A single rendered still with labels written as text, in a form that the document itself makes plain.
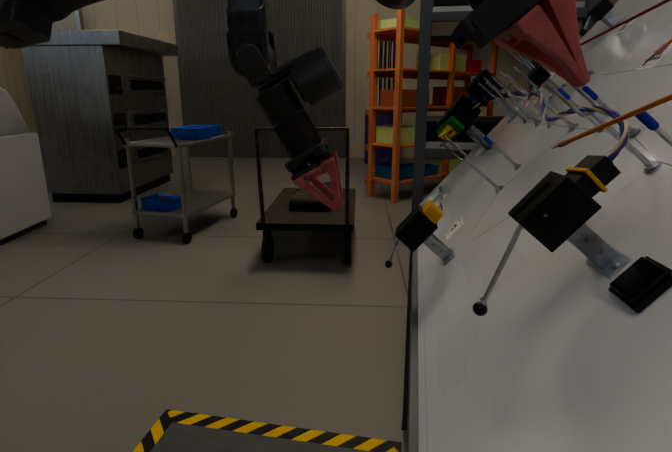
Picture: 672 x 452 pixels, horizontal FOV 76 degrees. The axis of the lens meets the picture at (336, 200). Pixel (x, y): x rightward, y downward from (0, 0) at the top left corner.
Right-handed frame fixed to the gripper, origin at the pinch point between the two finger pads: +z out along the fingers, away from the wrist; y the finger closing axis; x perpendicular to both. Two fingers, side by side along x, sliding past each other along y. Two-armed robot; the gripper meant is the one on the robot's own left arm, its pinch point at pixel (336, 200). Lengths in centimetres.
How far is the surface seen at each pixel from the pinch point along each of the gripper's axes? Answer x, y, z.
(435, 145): -24, 72, 14
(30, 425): 155, 64, 33
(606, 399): -16.0, -40.3, 13.2
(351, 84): -6, 760, -32
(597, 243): -23.3, -28.8, 9.2
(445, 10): -45, 72, -21
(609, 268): -23.1, -29.4, 11.5
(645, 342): -20.3, -38.5, 11.8
